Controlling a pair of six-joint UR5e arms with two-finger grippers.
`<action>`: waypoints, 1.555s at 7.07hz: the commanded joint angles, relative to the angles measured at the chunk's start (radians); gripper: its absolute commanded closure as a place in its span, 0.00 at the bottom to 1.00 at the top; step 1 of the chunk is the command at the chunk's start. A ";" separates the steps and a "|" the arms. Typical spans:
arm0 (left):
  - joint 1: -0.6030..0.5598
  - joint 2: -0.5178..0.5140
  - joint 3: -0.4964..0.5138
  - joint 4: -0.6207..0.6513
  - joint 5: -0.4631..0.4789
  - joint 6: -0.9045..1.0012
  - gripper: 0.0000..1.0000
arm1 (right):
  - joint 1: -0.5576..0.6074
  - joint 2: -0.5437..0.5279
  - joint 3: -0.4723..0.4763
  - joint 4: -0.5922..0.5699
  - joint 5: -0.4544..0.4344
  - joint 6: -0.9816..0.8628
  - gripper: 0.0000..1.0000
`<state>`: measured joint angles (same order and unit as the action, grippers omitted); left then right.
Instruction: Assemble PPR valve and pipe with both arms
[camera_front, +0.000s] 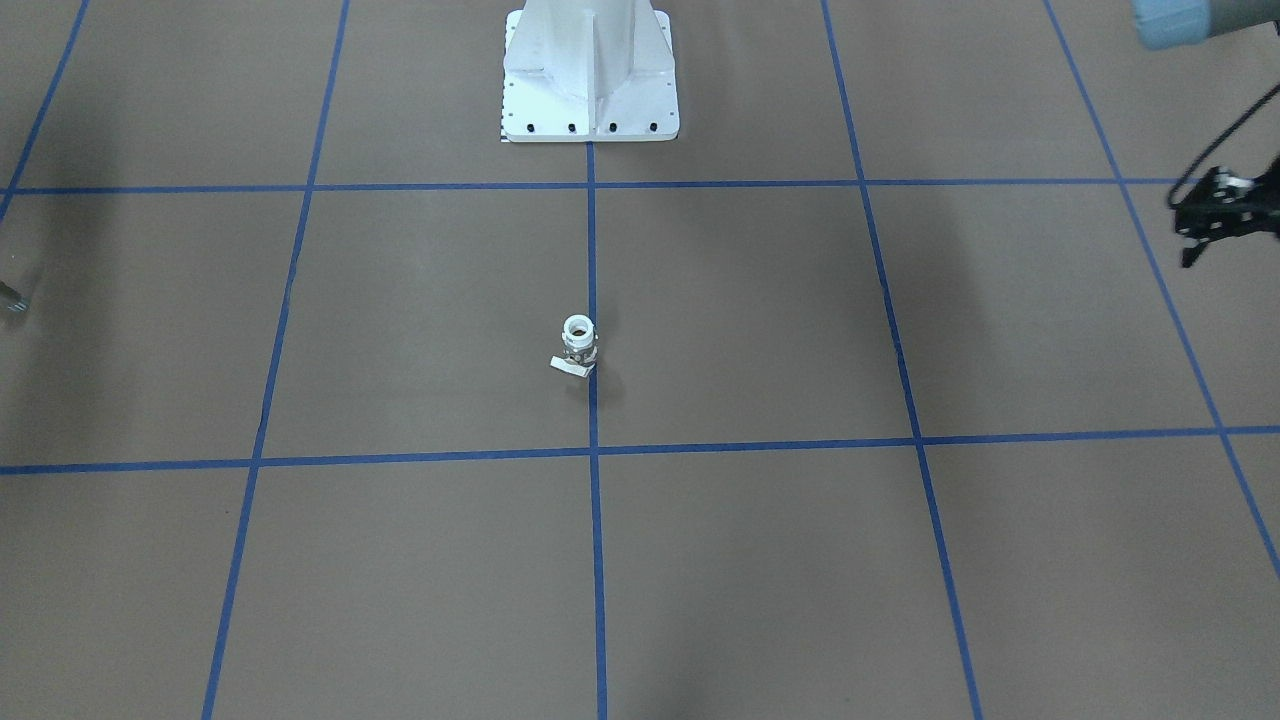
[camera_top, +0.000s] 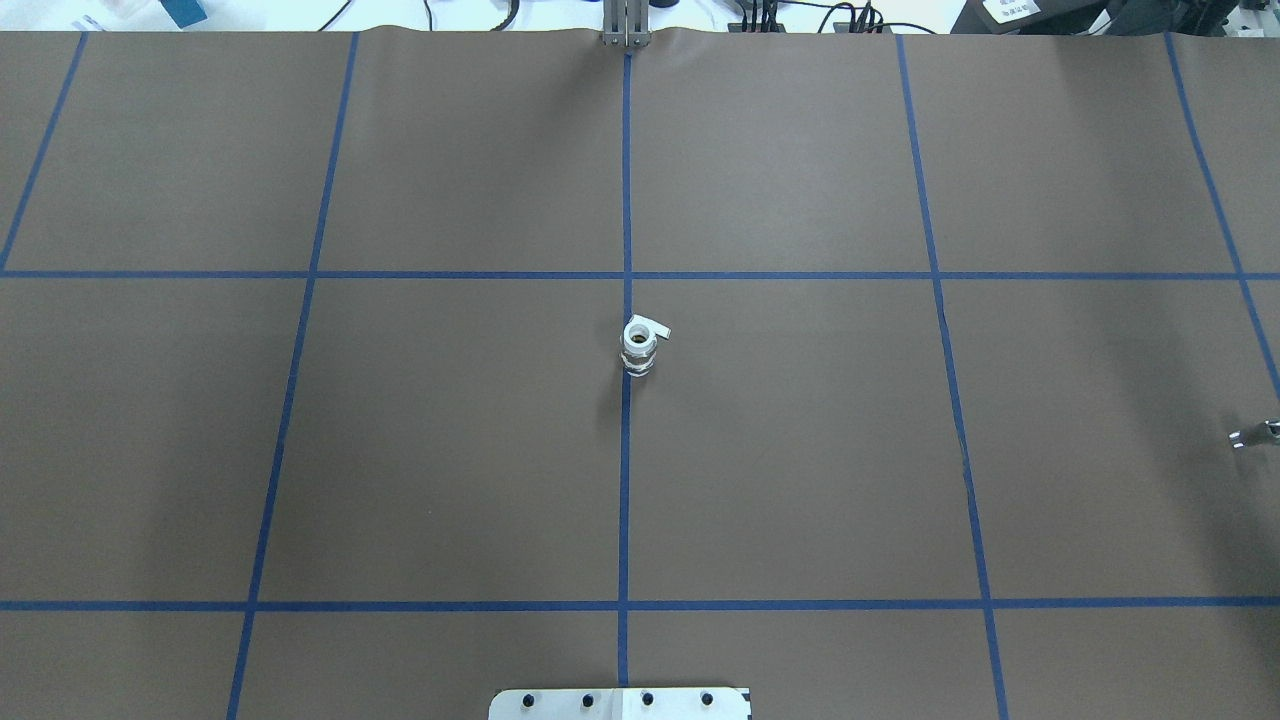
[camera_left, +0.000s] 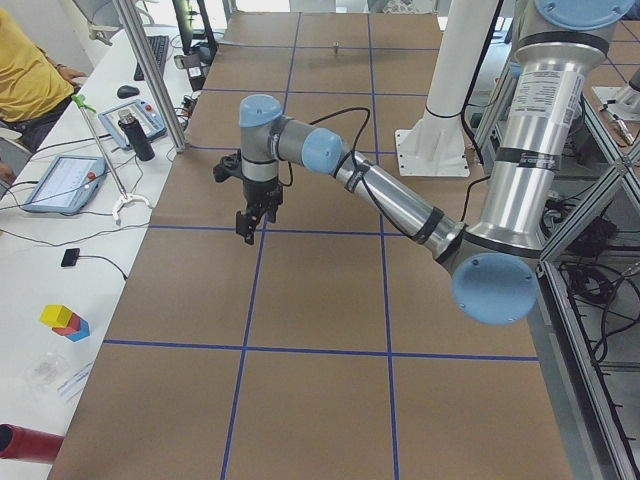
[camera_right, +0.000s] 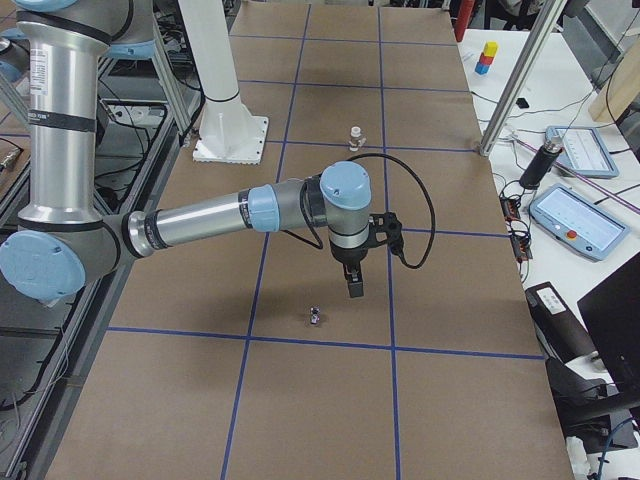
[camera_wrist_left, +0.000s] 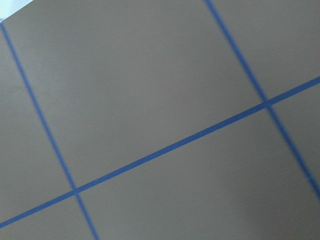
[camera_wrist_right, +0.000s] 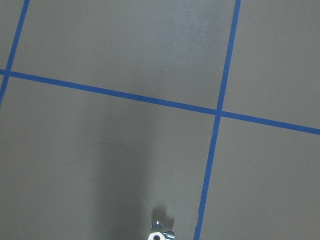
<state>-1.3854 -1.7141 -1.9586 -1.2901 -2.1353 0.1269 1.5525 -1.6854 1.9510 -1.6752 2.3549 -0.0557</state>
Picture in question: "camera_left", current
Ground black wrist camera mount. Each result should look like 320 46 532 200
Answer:
212 153 244 183

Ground black keyboard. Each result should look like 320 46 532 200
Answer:
133 34 171 82

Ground stacked colour blocks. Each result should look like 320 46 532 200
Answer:
40 304 90 342

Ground black computer mouse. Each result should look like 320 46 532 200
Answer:
116 85 140 99

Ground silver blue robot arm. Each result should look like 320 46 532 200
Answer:
236 1 631 325

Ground aluminium frame post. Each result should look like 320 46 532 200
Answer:
113 0 186 154

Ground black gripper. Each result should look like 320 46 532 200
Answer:
236 179 283 245

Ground black water bottle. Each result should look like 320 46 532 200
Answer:
118 109 155 161

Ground green white reacher grabber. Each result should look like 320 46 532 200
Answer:
71 94 152 226

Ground red cylinder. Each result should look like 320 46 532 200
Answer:
1 424 64 464

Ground near teach pendant tablet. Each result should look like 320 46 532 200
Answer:
22 155 106 214

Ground teach pendant tablet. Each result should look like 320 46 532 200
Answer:
22 155 106 214
98 99 166 150

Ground far teach pendant tablet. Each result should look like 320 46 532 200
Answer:
98 99 166 150

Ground small black puck device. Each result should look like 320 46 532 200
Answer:
60 248 80 268

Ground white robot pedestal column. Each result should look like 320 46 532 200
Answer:
395 0 502 177

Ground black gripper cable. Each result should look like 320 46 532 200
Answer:
279 107 374 201

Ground aluminium frame rack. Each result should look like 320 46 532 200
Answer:
474 19 640 480

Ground person in yellow shirt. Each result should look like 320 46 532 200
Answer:
1 10 86 152

